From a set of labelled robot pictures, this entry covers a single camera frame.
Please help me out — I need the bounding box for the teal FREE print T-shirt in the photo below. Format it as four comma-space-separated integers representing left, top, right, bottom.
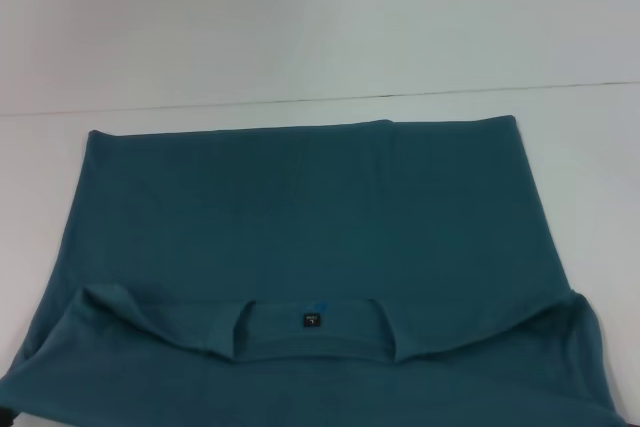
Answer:
0, 114, 640, 427

